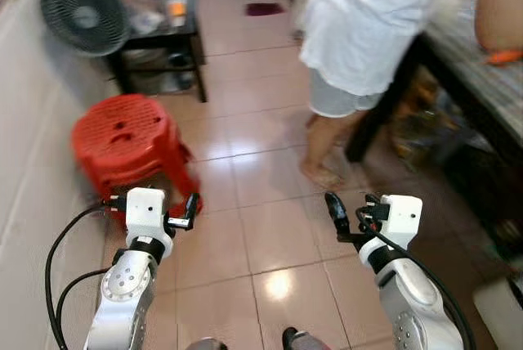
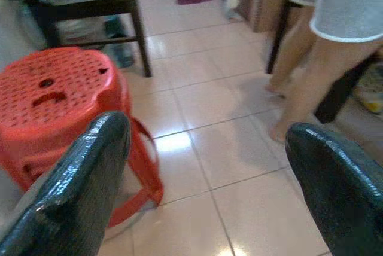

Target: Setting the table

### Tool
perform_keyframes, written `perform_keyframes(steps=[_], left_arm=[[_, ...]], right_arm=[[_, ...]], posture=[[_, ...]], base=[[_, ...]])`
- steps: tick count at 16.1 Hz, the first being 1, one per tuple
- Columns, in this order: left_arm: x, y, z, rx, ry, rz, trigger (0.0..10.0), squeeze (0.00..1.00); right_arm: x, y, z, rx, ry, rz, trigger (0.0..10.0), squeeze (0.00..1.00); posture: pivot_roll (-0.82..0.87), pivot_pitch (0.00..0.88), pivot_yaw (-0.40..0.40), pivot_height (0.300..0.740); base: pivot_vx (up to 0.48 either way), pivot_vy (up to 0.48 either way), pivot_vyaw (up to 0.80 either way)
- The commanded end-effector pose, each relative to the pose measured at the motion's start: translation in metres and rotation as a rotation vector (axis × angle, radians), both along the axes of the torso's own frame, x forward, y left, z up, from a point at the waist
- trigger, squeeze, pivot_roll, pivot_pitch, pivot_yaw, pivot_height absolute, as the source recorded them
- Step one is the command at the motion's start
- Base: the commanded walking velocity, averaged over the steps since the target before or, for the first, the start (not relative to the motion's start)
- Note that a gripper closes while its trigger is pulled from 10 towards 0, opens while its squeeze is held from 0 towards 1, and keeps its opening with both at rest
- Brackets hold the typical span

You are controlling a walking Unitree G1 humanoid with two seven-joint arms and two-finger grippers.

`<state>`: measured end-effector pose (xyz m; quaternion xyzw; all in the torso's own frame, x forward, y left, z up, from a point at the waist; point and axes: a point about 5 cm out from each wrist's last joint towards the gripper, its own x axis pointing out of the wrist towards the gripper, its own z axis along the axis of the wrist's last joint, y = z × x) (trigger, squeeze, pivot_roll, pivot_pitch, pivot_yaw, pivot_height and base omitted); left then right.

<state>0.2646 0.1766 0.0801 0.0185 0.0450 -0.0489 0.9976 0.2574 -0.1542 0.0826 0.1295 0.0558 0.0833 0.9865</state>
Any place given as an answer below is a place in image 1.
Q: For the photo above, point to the orange item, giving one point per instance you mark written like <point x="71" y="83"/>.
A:
<point x="504" y="57"/>

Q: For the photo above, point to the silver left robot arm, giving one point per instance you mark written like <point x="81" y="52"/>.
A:
<point x="122" y="293"/>

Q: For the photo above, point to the robot leg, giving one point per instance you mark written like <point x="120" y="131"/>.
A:
<point x="304" y="340"/>
<point x="206" y="344"/>

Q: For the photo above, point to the person in white shirt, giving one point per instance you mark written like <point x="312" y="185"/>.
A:
<point x="368" y="15"/>

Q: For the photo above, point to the red plastic stool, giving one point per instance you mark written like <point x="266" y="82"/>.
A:
<point x="127" y="141"/>

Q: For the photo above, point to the black shelf rack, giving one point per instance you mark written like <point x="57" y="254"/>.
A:
<point x="163" y="47"/>

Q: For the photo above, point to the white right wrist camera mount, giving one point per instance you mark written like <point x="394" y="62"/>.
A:
<point x="402" y="217"/>

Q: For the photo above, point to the person's bare forearm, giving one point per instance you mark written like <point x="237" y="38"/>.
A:
<point x="500" y="2"/>

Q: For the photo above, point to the dark red floor mat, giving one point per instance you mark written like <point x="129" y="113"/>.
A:
<point x="265" y="9"/>

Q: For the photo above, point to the clear plastic container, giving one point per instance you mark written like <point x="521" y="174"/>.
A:
<point x="145" y="16"/>

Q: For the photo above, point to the dark grey electric fan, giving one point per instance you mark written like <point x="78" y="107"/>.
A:
<point x="82" y="11"/>

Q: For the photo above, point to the white box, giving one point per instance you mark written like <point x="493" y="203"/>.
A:
<point x="500" y="317"/>

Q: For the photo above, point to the marble-top table with dark frame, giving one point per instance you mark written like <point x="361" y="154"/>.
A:
<point x="482" y="88"/>

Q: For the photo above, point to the orange cup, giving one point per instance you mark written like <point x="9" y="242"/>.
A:
<point x="176" y="11"/>

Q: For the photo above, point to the robot left leg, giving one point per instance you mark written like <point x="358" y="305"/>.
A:
<point x="206" y="344"/>

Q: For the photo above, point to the robot right leg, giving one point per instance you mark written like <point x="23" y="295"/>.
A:
<point x="304" y="340"/>

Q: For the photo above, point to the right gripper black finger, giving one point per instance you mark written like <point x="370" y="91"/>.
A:
<point x="337" y="209"/>

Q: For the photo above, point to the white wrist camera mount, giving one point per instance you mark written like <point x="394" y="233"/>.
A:
<point x="402" y="217"/>
<point x="145" y="213"/>

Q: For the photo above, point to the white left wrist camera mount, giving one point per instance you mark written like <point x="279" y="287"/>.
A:
<point x="145" y="213"/>

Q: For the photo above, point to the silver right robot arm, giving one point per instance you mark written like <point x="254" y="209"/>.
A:
<point x="409" y="301"/>

